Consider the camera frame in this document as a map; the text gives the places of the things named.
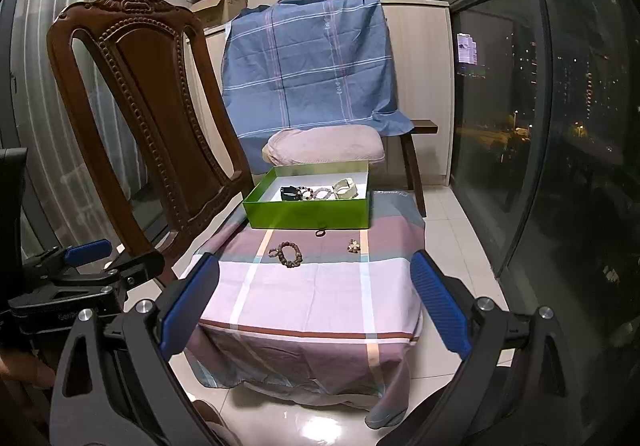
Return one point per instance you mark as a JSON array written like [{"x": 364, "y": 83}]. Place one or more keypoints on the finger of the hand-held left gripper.
[
  {"x": 90, "y": 251},
  {"x": 140, "y": 267}
]

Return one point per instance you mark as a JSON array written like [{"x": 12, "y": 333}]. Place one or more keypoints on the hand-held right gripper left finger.
[{"x": 192, "y": 298}]

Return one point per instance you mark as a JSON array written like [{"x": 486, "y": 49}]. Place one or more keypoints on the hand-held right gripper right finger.
[{"x": 440, "y": 298}]

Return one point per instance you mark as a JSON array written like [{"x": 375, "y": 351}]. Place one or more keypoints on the black wrist band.
[{"x": 289, "y": 194}]

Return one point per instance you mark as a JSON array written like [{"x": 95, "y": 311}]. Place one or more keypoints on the green cardboard box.
[{"x": 310, "y": 216}]

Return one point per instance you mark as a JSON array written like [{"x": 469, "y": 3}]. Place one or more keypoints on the white wrist watch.
[{"x": 345, "y": 188}]

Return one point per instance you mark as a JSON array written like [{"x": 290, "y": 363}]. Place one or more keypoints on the person's left hand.
[{"x": 27, "y": 371}]

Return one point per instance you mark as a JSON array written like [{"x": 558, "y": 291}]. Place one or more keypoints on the small beige flower clip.
[{"x": 354, "y": 246}]

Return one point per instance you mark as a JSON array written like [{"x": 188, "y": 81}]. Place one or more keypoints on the pink striped table cloth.
[{"x": 310, "y": 296}]

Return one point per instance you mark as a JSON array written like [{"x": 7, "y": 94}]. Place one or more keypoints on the carved wooden chair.
[{"x": 150, "y": 116}]

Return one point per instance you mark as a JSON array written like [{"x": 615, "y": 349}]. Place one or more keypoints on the dark wooden bench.
[{"x": 415, "y": 146}]

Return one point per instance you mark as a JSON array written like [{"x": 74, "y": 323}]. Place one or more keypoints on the glass balcony window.
[{"x": 550, "y": 151}]

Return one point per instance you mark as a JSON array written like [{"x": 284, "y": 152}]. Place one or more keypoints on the pink pillow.
[{"x": 325, "y": 143}]

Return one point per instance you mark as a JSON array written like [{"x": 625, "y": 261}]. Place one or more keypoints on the paper note on window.
[{"x": 467, "y": 48}]

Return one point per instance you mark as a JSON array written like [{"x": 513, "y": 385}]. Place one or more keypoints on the blue plaid cloth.
[{"x": 310, "y": 71}]

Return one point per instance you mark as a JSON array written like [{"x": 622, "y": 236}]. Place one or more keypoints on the large open cardboard box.
[{"x": 212, "y": 11}]

